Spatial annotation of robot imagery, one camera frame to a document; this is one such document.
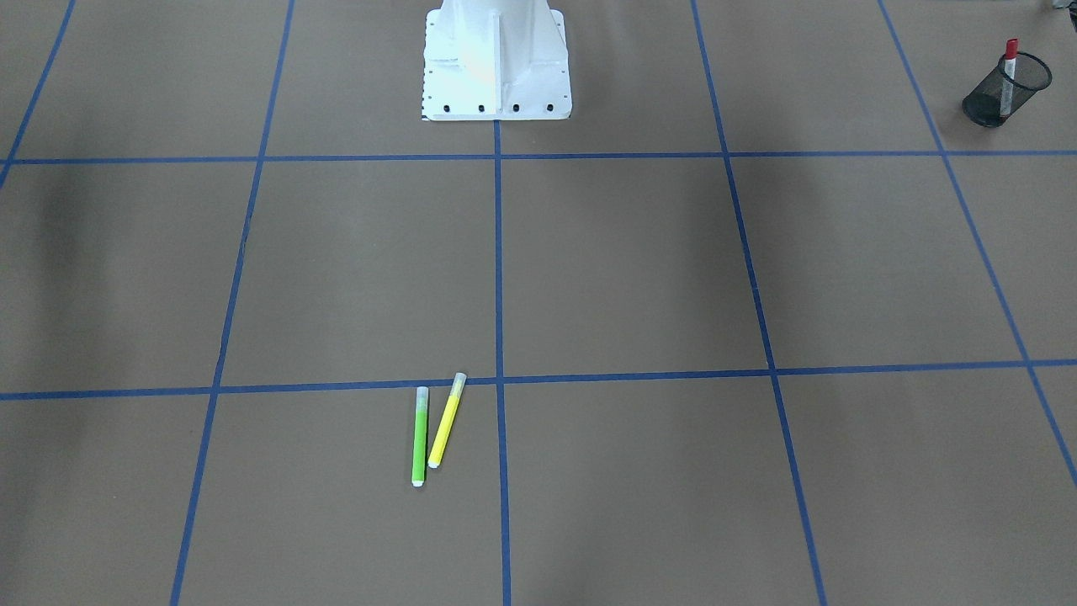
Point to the black mesh cup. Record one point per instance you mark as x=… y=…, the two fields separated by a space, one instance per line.
x=982 y=105

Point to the green marker pen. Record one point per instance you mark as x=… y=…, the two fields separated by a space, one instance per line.
x=419 y=438

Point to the yellow marker pen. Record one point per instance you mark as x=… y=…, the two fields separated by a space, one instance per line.
x=445 y=426

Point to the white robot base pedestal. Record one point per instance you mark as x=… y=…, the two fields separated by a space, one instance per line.
x=496 y=60

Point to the red marker pen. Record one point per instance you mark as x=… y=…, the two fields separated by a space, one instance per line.
x=1008 y=68

